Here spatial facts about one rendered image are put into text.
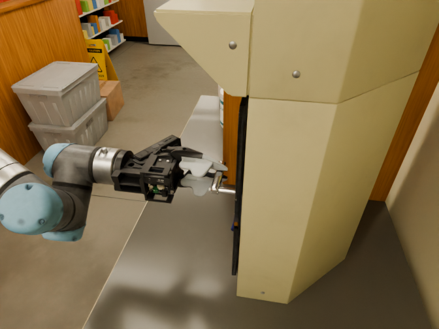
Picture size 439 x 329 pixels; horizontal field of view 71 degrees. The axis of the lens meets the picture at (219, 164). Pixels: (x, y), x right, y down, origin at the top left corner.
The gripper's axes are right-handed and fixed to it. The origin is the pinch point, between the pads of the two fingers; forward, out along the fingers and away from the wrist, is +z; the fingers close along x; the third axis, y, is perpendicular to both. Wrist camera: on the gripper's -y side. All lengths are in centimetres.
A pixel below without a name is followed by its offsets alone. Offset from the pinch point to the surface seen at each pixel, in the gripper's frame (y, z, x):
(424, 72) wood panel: -26, 41, 13
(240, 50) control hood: 10.9, 3.9, 26.9
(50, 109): -144, -156, -71
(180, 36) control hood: 10.9, -3.2, 28.1
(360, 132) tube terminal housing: 5.4, 21.7, 14.2
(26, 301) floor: -22, -109, -120
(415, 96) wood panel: -26.1, 41.7, 7.4
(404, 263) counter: -4, 44, -26
